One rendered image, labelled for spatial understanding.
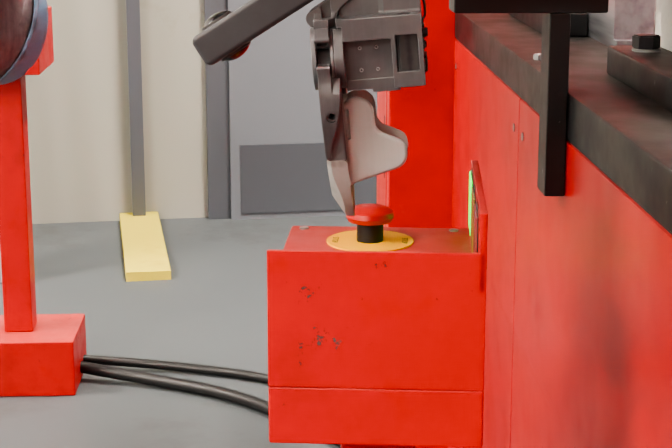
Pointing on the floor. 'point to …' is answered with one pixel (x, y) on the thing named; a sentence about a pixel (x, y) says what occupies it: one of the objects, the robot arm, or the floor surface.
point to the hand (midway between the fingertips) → (339, 199)
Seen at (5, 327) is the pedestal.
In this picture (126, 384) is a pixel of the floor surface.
